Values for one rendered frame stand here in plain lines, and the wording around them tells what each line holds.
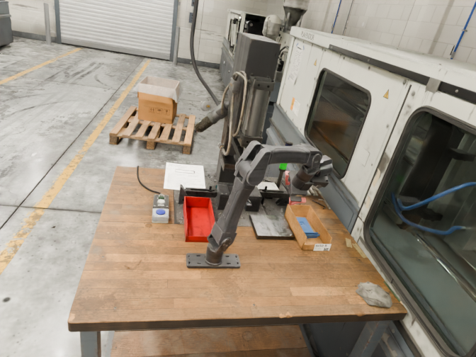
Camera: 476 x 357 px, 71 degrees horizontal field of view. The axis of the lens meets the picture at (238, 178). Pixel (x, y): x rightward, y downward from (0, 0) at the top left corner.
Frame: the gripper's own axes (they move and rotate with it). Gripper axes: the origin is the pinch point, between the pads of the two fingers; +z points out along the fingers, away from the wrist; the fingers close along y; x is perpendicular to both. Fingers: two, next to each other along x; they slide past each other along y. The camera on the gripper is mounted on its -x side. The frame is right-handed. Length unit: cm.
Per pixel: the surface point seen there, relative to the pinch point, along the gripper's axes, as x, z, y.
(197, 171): 32, 45, 37
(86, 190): 115, 185, 95
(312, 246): -11.2, 9.3, -19.3
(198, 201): 34.6, 22.9, 6.0
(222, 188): 23.6, 21.5, 13.1
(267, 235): 6.9, 13.3, -13.5
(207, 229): 31.7, 17.5, -9.7
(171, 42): 31, 521, 777
